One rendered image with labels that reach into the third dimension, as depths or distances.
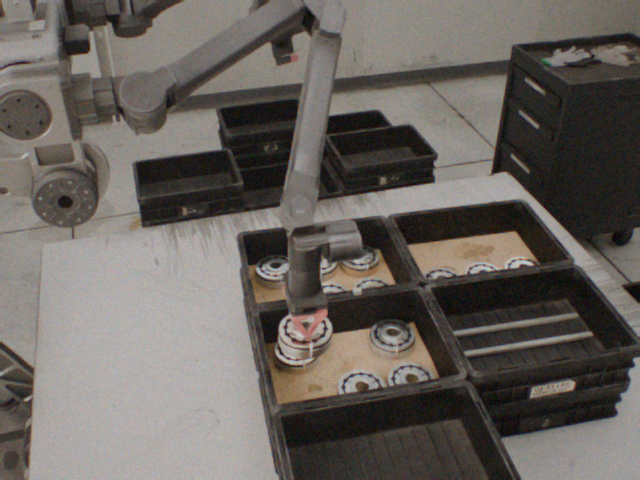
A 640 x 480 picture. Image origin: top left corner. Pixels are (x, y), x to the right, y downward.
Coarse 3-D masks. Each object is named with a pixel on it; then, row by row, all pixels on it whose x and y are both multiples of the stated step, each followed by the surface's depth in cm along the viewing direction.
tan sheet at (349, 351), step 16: (336, 336) 161; (352, 336) 161; (368, 336) 161; (416, 336) 161; (272, 352) 157; (336, 352) 157; (352, 352) 157; (368, 352) 157; (416, 352) 157; (272, 368) 153; (320, 368) 153; (336, 368) 153; (352, 368) 153; (368, 368) 153; (384, 368) 153; (432, 368) 153; (288, 384) 149; (304, 384) 149; (320, 384) 149; (336, 384) 149; (288, 400) 146
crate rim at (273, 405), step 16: (400, 288) 160; (416, 288) 160; (256, 320) 151; (432, 320) 152; (256, 336) 148; (448, 336) 147; (448, 352) 143; (464, 368) 140; (272, 384) 136; (400, 384) 136; (416, 384) 136; (432, 384) 136; (272, 400) 133; (304, 400) 133; (320, 400) 133; (336, 400) 133
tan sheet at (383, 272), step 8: (384, 264) 183; (376, 272) 181; (384, 272) 181; (256, 280) 178; (328, 280) 178; (336, 280) 178; (344, 280) 178; (352, 280) 178; (392, 280) 178; (256, 288) 175; (264, 288) 175; (352, 288) 176; (256, 296) 173; (264, 296) 173; (272, 296) 173; (280, 296) 173
